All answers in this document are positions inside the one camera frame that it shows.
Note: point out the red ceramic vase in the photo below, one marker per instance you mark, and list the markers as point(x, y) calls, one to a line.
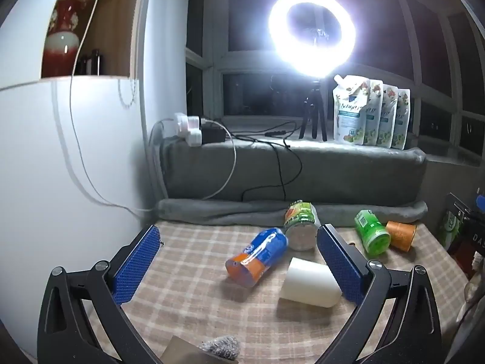
point(60, 51)

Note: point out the grey blanket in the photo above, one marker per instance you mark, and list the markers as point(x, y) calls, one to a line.
point(341, 174)

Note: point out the white plastic cup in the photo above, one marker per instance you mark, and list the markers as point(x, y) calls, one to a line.
point(307, 282)

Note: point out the white refill pouch with spout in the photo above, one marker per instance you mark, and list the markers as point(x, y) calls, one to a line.
point(348, 113)

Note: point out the clear plastic bag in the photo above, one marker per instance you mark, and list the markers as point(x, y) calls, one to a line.
point(473, 292)

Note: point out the dark bottles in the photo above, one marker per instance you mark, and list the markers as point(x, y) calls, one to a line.
point(93, 62)

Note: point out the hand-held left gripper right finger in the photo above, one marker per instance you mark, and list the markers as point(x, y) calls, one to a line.
point(339, 263)

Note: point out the green can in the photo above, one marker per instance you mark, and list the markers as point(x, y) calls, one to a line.
point(371, 231)

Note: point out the green packet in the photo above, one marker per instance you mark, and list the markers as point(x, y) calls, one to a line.
point(449, 231)

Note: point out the black box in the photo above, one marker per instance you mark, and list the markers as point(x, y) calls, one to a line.
point(471, 231)

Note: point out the checkered tablecloth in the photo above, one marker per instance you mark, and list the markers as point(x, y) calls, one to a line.
point(197, 276)

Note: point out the window frame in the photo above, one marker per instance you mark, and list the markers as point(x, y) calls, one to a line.
point(216, 57)

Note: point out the steel wool scrubber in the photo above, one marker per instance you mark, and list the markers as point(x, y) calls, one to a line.
point(223, 347)

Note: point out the black tripod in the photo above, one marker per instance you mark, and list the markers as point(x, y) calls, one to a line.
point(314, 94)

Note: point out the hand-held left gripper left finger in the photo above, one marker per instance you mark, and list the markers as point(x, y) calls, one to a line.
point(138, 261)

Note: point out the white cabinet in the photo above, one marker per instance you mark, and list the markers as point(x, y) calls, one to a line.
point(38, 167)

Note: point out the black power strip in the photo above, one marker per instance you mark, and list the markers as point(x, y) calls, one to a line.
point(213, 132)

